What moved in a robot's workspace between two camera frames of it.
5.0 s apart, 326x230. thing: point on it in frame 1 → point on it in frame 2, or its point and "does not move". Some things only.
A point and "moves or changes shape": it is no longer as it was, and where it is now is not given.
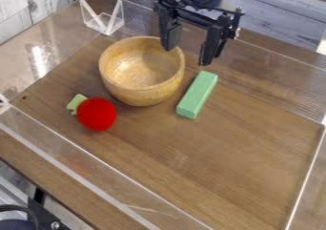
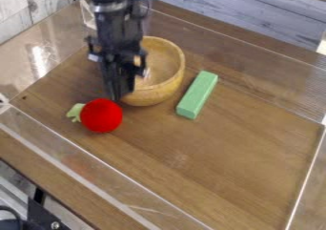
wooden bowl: [140, 72] does not move
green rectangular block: [197, 96] does not move
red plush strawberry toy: [95, 112] moves or changes shape
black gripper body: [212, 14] → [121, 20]
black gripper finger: [217, 35] → [133, 72]
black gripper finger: [172, 27] → [114, 78]
